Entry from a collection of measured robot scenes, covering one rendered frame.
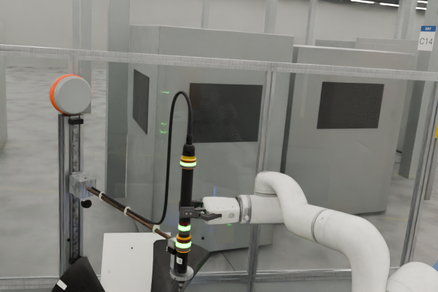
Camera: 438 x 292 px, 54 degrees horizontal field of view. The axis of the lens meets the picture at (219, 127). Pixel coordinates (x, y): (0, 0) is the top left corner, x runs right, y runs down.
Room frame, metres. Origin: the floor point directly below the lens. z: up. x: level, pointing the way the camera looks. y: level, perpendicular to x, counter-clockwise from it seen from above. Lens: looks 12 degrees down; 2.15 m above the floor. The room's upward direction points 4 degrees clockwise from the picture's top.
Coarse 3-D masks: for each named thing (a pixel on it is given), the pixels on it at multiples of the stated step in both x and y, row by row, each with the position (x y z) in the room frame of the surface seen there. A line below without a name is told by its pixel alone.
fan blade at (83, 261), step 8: (72, 264) 1.22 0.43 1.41; (80, 264) 1.22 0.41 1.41; (88, 264) 1.22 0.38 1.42; (72, 272) 1.21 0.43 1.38; (80, 272) 1.21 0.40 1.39; (88, 272) 1.21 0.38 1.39; (64, 280) 1.21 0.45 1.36; (72, 280) 1.21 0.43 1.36; (80, 280) 1.20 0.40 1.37; (88, 280) 1.20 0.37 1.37; (96, 280) 1.20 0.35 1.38; (56, 288) 1.21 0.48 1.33; (72, 288) 1.20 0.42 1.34; (80, 288) 1.19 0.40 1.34; (88, 288) 1.19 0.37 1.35; (96, 288) 1.19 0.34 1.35
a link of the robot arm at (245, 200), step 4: (240, 196) 1.20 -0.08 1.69; (244, 196) 1.19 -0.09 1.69; (248, 196) 1.19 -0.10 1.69; (240, 200) 1.18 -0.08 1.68; (244, 200) 1.17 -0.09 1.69; (248, 200) 1.17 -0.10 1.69; (244, 204) 1.16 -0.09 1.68; (248, 204) 1.16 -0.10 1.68; (244, 208) 1.15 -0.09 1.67; (248, 208) 1.16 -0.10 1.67; (244, 212) 1.15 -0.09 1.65; (248, 212) 1.16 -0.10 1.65; (244, 216) 1.15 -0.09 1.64; (248, 216) 1.15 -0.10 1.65; (240, 220) 1.17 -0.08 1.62; (244, 220) 1.16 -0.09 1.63; (248, 220) 1.16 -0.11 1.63
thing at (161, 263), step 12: (156, 240) 1.40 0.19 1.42; (156, 252) 1.37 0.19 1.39; (168, 252) 1.35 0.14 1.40; (192, 252) 1.32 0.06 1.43; (204, 252) 1.31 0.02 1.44; (156, 264) 1.34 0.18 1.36; (168, 264) 1.31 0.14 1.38; (192, 264) 1.28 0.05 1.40; (156, 276) 1.31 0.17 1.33; (168, 276) 1.28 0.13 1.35; (192, 276) 1.25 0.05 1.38; (156, 288) 1.28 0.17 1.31; (168, 288) 1.25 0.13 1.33
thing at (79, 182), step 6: (72, 174) 1.61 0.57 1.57; (78, 174) 1.62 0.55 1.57; (84, 174) 1.63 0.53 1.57; (72, 180) 1.58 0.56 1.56; (78, 180) 1.55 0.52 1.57; (84, 180) 1.56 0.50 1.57; (90, 180) 1.57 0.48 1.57; (72, 186) 1.58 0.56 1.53; (78, 186) 1.54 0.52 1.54; (84, 186) 1.55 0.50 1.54; (90, 186) 1.57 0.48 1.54; (72, 192) 1.58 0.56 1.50; (78, 192) 1.54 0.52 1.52; (84, 192) 1.55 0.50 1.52; (90, 192) 1.57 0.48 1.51
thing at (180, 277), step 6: (168, 240) 1.18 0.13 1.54; (168, 246) 1.18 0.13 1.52; (174, 246) 1.17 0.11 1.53; (174, 252) 1.16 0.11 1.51; (174, 258) 1.16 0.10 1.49; (174, 264) 1.16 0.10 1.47; (174, 270) 1.15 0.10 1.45; (192, 270) 1.16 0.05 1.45; (174, 276) 1.13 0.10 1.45; (180, 276) 1.13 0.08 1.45; (186, 276) 1.13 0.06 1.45
